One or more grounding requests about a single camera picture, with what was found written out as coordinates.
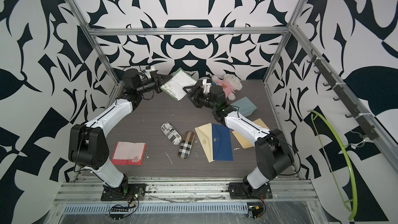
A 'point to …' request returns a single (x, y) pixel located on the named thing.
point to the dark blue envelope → (222, 143)
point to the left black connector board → (119, 209)
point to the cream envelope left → (204, 134)
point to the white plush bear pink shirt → (230, 84)
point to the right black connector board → (255, 208)
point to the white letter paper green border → (174, 87)
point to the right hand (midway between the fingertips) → (184, 90)
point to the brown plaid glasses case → (186, 144)
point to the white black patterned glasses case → (171, 132)
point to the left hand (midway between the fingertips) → (171, 72)
